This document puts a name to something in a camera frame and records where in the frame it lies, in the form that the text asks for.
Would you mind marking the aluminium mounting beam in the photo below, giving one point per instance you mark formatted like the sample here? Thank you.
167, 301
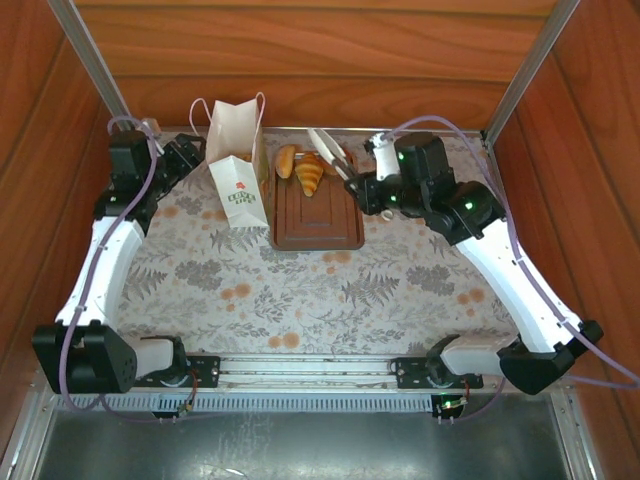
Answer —
300, 370

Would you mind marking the aluminium frame post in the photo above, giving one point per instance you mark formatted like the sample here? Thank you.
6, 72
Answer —
532, 65
93, 65

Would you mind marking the brown plastic tray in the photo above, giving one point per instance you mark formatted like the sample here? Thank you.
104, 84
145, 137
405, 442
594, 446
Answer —
320, 220

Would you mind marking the golden croissant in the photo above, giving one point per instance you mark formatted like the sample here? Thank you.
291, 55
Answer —
310, 175

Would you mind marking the floral tablecloth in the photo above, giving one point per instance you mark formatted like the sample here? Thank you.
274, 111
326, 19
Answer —
320, 300

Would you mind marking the oval golden bun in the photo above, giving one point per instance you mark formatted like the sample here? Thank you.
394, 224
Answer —
285, 161

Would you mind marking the long aluminium table edge rail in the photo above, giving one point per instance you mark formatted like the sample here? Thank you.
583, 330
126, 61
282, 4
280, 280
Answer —
287, 131

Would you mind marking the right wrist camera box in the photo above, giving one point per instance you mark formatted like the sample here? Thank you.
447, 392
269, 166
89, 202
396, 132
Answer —
385, 160

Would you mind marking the shiny metal sheet panel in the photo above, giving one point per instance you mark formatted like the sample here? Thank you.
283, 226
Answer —
300, 450

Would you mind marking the small circuit board green light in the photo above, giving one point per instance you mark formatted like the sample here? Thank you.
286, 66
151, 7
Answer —
450, 404

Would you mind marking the aluminium table side rail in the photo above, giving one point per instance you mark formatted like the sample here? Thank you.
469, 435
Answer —
489, 150

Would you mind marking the round brown bun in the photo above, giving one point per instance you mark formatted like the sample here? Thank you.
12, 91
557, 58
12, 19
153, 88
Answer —
329, 168

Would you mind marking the white floral paper bag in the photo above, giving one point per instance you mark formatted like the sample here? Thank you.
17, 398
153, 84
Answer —
237, 192

